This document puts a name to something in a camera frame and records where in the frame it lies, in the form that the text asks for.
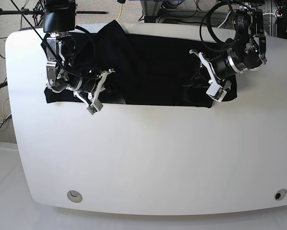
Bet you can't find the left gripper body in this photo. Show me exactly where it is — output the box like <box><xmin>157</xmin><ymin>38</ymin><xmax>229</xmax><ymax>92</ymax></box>
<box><xmin>189</xmin><ymin>49</ymin><xmax>232</xmax><ymax>92</ymax></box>

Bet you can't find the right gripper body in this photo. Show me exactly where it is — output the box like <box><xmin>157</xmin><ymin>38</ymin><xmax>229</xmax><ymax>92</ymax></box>
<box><xmin>66</xmin><ymin>69</ymin><xmax>115</xmax><ymax>105</ymax></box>

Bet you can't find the black T-shirt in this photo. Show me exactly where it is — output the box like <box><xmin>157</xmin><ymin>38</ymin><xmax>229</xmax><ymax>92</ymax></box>
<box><xmin>40</xmin><ymin>19</ymin><xmax>239</xmax><ymax>109</ymax></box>

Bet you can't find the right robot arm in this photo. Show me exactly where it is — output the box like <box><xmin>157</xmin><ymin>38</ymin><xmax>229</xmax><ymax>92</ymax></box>
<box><xmin>43</xmin><ymin>0</ymin><xmax>115</xmax><ymax>113</ymax></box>

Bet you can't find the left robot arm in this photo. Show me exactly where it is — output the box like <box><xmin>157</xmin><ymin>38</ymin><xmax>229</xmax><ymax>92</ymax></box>
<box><xmin>189</xmin><ymin>0</ymin><xmax>267</xmax><ymax>100</ymax></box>

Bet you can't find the black tripod pole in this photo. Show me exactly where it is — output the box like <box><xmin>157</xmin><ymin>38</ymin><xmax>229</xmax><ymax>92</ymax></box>
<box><xmin>0</xmin><ymin>8</ymin><xmax>108</xmax><ymax>16</ymax></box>

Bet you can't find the left table grommet hole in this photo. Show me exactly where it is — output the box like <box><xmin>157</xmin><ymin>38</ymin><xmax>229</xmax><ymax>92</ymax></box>
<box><xmin>67</xmin><ymin>190</ymin><xmax>83</xmax><ymax>203</ymax></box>

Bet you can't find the table grommet hole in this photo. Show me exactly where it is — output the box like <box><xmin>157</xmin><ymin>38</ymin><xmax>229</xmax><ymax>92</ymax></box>
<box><xmin>67</xmin><ymin>190</ymin><xmax>83</xmax><ymax>203</ymax></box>
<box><xmin>275</xmin><ymin>189</ymin><xmax>287</xmax><ymax>200</ymax></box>

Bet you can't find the right table grommet hole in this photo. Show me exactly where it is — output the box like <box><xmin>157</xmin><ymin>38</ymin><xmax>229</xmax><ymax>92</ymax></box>
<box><xmin>275</xmin><ymin>189</ymin><xmax>287</xmax><ymax>200</ymax></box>

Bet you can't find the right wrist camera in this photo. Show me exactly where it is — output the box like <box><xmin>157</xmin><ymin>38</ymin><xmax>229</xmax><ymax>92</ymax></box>
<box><xmin>87</xmin><ymin>100</ymin><xmax>103</xmax><ymax>115</ymax></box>

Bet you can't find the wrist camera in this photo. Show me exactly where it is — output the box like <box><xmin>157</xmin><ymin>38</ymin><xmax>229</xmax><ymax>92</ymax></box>
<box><xmin>206</xmin><ymin>84</ymin><xmax>227</xmax><ymax>102</ymax></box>
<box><xmin>87</xmin><ymin>100</ymin><xmax>103</xmax><ymax>115</ymax></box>

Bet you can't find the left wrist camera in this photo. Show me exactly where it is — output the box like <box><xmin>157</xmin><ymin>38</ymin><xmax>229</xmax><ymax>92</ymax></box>
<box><xmin>206</xmin><ymin>84</ymin><xmax>227</xmax><ymax>102</ymax></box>

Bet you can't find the white cable at top right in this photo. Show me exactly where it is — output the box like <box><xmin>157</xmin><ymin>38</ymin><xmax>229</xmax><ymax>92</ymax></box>
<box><xmin>217</xmin><ymin>9</ymin><xmax>278</xmax><ymax>29</ymax></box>

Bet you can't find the grey aluminium frame stand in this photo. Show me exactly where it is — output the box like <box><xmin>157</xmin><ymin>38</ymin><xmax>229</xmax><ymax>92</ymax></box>
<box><xmin>138</xmin><ymin>0</ymin><xmax>277</xmax><ymax>37</ymax></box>

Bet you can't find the yellow cable at left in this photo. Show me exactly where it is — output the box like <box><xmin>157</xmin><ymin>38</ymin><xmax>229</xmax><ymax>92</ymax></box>
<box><xmin>0</xmin><ymin>98</ymin><xmax>12</xmax><ymax>125</ymax></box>

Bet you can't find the yellow cable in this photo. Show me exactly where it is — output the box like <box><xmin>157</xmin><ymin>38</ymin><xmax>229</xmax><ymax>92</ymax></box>
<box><xmin>0</xmin><ymin>98</ymin><xmax>12</xmax><ymax>125</ymax></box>
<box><xmin>116</xmin><ymin>2</ymin><xmax>123</xmax><ymax>21</ymax></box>

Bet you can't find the yellow cable at top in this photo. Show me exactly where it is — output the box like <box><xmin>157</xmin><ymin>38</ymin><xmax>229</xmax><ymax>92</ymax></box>
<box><xmin>116</xmin><ymin>2</ymin><xmax>123</xmax><ymax>21</ymax></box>

